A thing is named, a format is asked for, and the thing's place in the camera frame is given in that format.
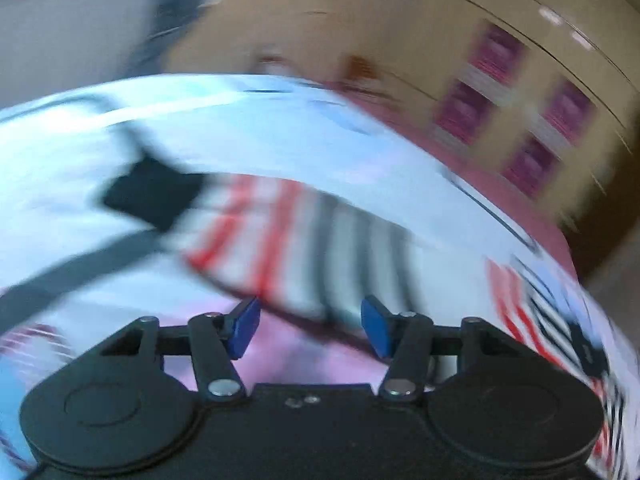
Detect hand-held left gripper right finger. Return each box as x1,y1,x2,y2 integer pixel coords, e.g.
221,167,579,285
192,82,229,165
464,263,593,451
360,294,548,404

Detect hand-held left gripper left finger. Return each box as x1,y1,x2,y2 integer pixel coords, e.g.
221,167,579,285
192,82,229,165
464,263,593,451
92,296,262,404

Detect red black striped sweater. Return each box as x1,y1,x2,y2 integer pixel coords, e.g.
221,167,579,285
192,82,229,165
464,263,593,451
487,255,632,480
102,152,421,331

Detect pink bedsheet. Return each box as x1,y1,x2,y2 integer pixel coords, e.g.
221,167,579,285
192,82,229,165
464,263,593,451
320,80,581,281

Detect printed blanket with squares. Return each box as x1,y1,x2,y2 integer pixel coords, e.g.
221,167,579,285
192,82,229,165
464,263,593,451
0,74,640,480

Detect orange and white cloth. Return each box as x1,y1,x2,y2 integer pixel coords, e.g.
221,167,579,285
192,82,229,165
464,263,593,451
342,55,382,87

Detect cream wardrobe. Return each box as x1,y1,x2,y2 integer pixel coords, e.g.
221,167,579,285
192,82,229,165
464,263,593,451
165,0,640,281

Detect purple wall poster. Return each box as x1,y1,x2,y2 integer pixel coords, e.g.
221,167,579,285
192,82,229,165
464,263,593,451
432,77,496,146
502,135,563,201
467,22,531,86
537,77,601,148

